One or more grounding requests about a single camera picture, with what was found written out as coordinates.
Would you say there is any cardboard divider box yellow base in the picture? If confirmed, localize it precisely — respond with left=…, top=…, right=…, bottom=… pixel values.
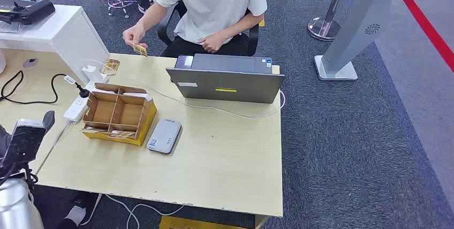
left=81, top=82, right=157, bottom=147

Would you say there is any black power cable with plug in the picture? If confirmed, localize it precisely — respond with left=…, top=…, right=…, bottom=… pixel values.
left=0, top=70, right=90, bottom=105

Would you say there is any white cabinet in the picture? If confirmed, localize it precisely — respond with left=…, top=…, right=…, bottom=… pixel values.
left=0, top=4, right=111, bottom=86

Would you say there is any chrome stanchion post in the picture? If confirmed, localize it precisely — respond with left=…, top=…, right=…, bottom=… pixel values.
left=307, top=0, right=353, bottom=42

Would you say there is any gold patterned ID card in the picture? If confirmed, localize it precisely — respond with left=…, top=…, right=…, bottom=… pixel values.
left=133, top=44, right=149, bottom=57

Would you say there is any seated person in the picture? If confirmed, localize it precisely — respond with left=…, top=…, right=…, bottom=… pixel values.
left=122, top=0, right=268, bottom=58

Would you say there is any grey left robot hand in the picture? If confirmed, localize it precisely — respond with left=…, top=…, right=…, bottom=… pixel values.
left=3, top=110, right=56, bottom=169

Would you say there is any picture print room key card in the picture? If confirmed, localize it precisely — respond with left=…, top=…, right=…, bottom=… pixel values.
left=108, top=130, right=138, bottom=140
left=82, top=127, right=109, bottom=135

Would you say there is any person's left hand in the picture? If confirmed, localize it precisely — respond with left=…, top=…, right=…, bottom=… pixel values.
left=196, top=33, right=225, bottom=54

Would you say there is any black device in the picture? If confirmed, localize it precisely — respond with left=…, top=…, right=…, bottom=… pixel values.
left=0, top=0, right=56, bottom=26

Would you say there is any grey laptop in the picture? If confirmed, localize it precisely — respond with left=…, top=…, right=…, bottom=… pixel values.
left=165, top=54, right=285, bottom=105

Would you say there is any person's right hand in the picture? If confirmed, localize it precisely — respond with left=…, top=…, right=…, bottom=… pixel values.
left=122, top=23, right=148, bottom=49

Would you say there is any grey card reader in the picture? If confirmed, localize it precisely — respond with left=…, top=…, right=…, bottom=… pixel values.
left=146, top=118, right=182, bottom=155

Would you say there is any white ribbed object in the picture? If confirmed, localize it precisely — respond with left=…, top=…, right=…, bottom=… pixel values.
left=65, top=204, right=88, bottom=227

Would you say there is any white card stack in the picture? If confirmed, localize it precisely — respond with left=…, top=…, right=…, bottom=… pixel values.
left=123, top=92, right=153, bottom=102

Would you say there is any white power strip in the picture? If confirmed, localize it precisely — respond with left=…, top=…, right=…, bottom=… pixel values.
left=64, top=80, right=98, bottom=125

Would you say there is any grey kiosk stand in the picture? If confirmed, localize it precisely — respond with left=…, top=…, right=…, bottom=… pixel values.
left=314, top=0, right=415, bottom=81

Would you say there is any white floor cable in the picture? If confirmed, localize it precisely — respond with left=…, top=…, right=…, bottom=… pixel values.
left=79, top=193, right=185, bottom=229

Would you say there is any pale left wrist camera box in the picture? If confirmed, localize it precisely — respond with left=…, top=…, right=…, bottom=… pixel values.
left=14, top=118, right=46, bottom=131

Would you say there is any white charger adapter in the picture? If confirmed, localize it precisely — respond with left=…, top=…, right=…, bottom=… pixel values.
left=82, top=65, right=103, bottom=83

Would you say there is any chrome stool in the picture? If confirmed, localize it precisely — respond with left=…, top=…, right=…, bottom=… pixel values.
left=107, top=0, right=137, bottom=19

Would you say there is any black office chair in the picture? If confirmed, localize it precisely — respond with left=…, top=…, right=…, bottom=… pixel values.
left=157, top=0, right=260, bottom=57

